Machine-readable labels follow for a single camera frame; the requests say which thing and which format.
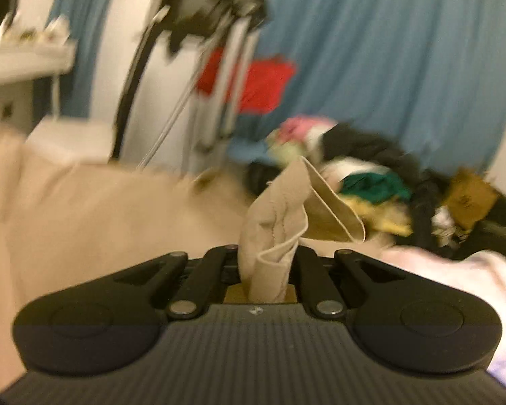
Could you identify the white dressing table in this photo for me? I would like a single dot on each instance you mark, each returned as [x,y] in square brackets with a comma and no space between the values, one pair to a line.
[21,61]

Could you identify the white panel with black frame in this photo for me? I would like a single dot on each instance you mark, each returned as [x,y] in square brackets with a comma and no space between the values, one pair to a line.
[160,105]

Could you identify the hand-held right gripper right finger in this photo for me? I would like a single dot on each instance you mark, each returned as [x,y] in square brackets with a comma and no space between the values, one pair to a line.
[308,265]

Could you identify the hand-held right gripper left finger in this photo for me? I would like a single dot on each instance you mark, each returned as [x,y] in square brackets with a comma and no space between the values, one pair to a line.
[219,261]

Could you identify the green garment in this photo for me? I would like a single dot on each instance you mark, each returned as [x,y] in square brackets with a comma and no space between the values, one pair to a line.
[375,187]

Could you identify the row of cosmetic bottles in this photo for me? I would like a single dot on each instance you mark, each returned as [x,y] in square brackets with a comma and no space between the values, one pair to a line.
[25,29]

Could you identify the black armchair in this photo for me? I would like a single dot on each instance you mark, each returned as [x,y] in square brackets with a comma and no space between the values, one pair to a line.
[489,236]

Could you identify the wide blue curtain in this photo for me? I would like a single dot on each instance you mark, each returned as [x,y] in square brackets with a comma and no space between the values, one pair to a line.
[383,59]

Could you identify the red cloth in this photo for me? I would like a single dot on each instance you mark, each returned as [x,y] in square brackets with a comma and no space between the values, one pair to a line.
[261,84]

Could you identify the pink cloth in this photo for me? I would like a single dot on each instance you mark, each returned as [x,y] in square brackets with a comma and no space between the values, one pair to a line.
[299,128]

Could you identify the garment steamer stand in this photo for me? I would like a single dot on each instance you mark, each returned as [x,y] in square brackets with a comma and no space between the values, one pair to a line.
[236,71]

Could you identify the pile of mixed clothes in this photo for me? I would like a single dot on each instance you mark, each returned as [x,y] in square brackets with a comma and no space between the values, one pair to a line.
[371,147]

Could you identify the brown paper bag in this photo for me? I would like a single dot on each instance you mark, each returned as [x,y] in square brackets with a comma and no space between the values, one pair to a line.
[468,198]

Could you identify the pastel tie-dye duvet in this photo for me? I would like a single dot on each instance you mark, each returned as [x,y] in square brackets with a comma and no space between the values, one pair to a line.
[468,287]

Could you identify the beige skeleton print t-shirt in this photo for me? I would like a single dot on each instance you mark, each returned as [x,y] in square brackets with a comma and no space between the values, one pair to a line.
[274,219]

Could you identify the narrow blue curtain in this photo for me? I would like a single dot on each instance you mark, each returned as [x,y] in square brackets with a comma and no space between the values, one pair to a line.
[84,50]

